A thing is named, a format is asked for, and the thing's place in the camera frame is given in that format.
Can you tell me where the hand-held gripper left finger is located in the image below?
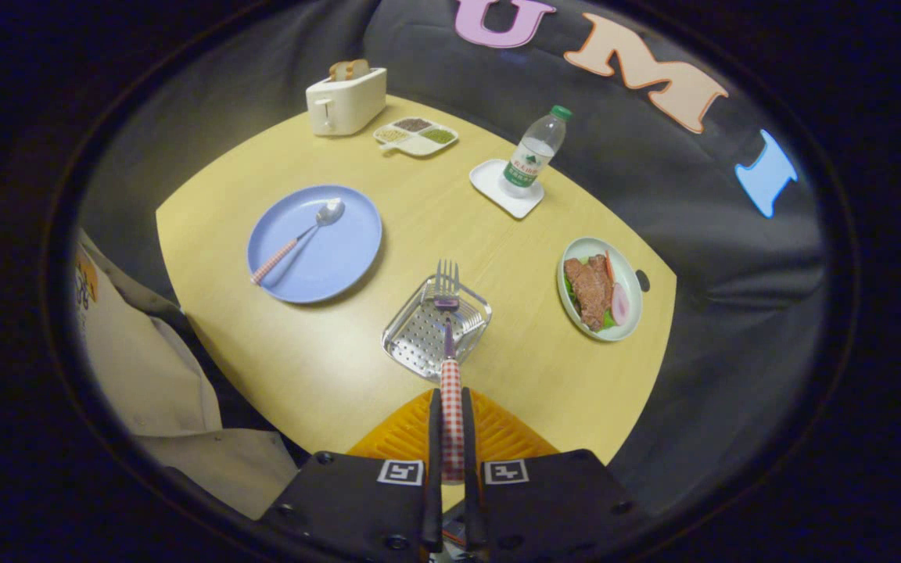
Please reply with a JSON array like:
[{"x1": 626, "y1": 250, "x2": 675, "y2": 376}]
[{"x1": 259, "y1": 389, "x2": 445, "y2": 563}]

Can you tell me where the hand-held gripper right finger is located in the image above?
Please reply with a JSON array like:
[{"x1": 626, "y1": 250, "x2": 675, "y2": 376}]
[{"x1": 462, "y1": 389, "x2": 648, "y2": 563}]

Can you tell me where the fork with checkered handle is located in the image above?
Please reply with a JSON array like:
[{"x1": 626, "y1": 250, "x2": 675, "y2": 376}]
[{"x1": 433, "y1": 260, "x2": 467, "y2": 484}]

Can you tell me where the spoon with checkered handle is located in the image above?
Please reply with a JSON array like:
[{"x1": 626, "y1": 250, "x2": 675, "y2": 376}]
[{"x1": 251, "y1": 199, "x2": 346, "y2": 286}]

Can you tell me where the perforated metal cutlery holder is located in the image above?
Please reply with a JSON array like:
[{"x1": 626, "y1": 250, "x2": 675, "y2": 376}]
[{"x1": 382, "y1": 275, "x2": 493, "y2": 382}]

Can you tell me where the pale green oval plate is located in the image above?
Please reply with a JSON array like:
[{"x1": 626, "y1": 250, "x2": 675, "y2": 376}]
[{"x1": 557, "y1": 237, "x2": 651, "y2": 342}]

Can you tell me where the sliced brown meat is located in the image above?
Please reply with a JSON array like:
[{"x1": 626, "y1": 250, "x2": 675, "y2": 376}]
[{"x1": 564, "y1": 254, "x2": 614, "y2": 331}]

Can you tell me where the person's white shirt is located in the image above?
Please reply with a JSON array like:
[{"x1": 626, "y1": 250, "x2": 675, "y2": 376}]
[{"x1": 74, "y1": 231, "x2": 300, "y2": 521}]

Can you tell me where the blue round plate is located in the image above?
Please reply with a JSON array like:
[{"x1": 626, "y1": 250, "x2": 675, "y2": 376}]
[{"x1": 246, "y1": 185, "x2": 383, "y2": 304}]

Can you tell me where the white square coaster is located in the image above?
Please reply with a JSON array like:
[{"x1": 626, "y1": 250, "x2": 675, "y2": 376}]
[{"x1": 469, "y1": 159, "x2": 545, "y2": 220}]

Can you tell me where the clear plastic water bottle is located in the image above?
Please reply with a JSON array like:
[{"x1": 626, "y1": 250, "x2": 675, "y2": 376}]
[{"x1": 499, "y1": 105, "x2": 573, "y2": 199}]

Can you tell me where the white divided bean dish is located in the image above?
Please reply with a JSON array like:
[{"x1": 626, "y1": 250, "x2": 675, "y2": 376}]
[{"x1": 373, "y1": 117, "x2": 459, "y2": 158}]

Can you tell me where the white toaster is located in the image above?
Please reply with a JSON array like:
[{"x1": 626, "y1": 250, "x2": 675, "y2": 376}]
[{"x1": 306, "y1": 67, "x2": 388, "y2": 138}]

